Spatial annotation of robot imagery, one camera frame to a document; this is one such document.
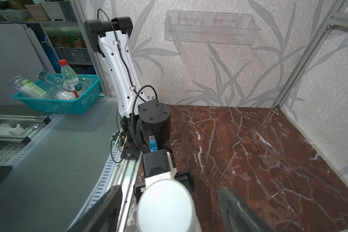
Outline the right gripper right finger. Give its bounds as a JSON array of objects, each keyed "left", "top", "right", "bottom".
[{"left": 219, "top": 187, "right": 274, "bottom": 232}]

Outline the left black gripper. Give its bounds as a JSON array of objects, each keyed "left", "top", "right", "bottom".
[{"left": 120, "top": 99, "right": 195, "bottom": 203}]

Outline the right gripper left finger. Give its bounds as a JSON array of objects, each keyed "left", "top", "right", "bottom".
[{"left": 68, "top": 185, "right": 123, "bottom": 232}]

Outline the white bottle cap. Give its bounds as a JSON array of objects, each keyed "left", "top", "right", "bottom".
[{"left": 136, "top": 179, "right": 202, "bottom": 232}]

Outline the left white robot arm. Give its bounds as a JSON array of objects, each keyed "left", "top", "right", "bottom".
[{"left": 84, "top": 17, "right": 195, "bottom": 200}]

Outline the red capped bottle in basket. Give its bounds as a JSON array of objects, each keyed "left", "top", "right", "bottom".
[{"left": 59, "top": 59, "right": 84, "bottom": 98}]

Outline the green label bottle in basket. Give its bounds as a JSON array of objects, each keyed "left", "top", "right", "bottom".
[{"left": 9, "top": 75, "right": 51, "bottom": 99}]

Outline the teal plastic basket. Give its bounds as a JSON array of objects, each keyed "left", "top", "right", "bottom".
[{"left": 11, "top": 73, "right": 101, "bottom": 115}]

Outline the left black base cable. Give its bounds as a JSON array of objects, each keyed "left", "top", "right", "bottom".
[{"left": 109, "top": 130, "right": 128, "bottom": 164}]

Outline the clear acrylic wall shelf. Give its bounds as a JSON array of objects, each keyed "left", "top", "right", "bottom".
[{"left": 164, "top": 10, "right": 261, "bottom": 45}]

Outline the horizontal aluminium frame bar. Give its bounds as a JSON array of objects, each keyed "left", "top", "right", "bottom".
[{"left": 324, "top": 13, "right": 348, "bottom": 28}]

